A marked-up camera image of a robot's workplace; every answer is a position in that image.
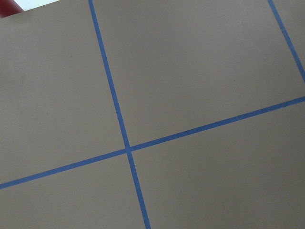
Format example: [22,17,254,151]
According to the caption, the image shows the red bottle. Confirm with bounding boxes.
[0,0,24,19]

